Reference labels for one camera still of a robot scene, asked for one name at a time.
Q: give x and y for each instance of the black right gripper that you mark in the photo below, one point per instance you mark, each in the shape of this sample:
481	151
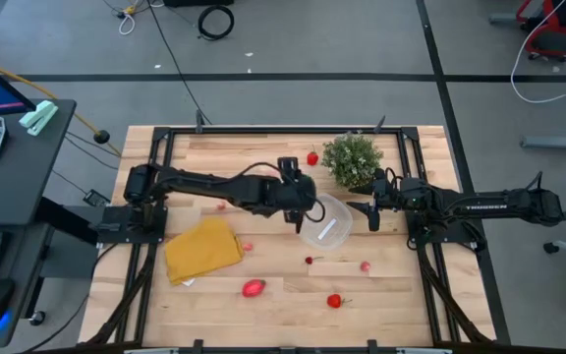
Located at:
386	194

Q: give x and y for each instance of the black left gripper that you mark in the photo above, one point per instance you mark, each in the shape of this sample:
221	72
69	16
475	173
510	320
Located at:
298	194

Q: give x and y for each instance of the clear plastic tupperware container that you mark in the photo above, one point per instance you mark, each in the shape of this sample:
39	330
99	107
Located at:
337	216

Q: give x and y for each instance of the dark red toy cherries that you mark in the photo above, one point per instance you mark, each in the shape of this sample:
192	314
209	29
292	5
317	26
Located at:
308	260

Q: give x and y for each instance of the small pink toy fruit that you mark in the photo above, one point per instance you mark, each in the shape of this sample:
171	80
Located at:
365	266
247	247
221	206

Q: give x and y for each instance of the red toy strawberry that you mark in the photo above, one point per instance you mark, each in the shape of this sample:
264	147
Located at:
312	159
334	301

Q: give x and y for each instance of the red toy dragon fruit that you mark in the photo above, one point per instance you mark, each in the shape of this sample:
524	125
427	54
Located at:
253	288

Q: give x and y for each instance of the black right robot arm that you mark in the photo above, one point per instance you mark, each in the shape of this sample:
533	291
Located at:
499	206

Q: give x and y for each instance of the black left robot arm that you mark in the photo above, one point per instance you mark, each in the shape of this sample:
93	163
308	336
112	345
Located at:
204	184

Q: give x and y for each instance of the small green potted plant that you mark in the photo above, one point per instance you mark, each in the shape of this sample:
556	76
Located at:
352	159

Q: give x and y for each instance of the yellow folded cloth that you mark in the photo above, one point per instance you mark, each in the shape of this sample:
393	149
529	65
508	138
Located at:
204	251

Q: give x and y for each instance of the white paper scrap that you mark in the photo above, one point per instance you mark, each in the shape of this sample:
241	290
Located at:
188	282

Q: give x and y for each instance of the silver aluminium bar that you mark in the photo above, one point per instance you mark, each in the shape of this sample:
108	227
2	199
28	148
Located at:
152	351
423	351

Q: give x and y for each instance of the grey metal table leg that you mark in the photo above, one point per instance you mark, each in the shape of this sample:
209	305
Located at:
558	143

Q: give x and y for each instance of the small black power adapter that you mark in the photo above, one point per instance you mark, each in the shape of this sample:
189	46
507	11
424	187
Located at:
96	198

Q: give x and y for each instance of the black round knob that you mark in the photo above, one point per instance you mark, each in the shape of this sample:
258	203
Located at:
101	136

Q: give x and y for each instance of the black box on floor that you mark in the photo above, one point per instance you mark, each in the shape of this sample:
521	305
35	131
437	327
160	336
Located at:
197	2

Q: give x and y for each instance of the red and black chair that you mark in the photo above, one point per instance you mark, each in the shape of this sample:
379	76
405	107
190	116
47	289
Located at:
553	34

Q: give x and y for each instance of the black desk caster wheel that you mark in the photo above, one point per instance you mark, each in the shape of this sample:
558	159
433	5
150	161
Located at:
37	318

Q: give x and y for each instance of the mint green stapler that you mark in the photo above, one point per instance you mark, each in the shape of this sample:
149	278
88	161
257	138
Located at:
37	118

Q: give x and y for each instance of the black desk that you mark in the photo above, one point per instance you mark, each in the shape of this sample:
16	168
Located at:
13	182

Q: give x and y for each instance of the black metal table frame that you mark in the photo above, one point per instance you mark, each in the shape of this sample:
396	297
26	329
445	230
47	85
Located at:
283	131

